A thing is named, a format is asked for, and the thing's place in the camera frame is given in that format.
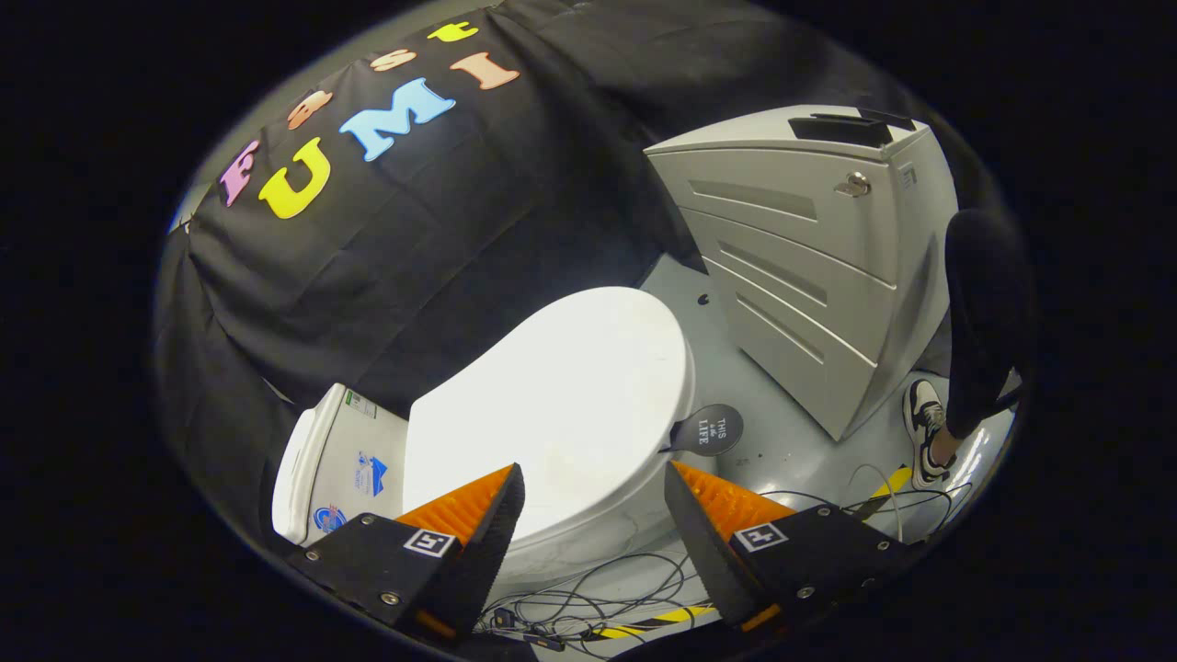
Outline person's dark trouser leg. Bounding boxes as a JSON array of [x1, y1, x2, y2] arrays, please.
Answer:
[[944, 209, 1033, 440]]

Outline white toilet with tank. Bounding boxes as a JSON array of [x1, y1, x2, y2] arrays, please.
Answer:
[[271, 383, 702, 594]]

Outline white toilet lid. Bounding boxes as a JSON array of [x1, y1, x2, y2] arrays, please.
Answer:
[[402, 287, 697, 545]]

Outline yellow black floor tape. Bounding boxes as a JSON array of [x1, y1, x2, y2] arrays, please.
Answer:
[[588, 602, 720, 642]]

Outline round black sign paddle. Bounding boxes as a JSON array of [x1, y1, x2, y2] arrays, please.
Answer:
[[659, 404, 745, 458]]

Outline tangle of thin cables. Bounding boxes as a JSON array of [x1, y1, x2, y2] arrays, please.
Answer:
[[476, 462, 977, 652]]

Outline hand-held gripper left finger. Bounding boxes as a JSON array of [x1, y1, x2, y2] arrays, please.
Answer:
[[285, 462, 527, 645]]

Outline person's black white sneaker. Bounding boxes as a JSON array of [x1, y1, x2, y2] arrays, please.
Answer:
[[902, 378, 963, 489]]

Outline black backdrop cloth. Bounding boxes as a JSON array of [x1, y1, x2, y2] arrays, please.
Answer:
[[152, 0, 1012, 553]]

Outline grey drawer cabinet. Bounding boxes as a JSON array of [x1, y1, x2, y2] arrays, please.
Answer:
[[644, 104, 962, 442]]

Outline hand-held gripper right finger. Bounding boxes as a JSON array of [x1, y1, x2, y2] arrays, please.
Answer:
[[664, 460, 925, 635]]

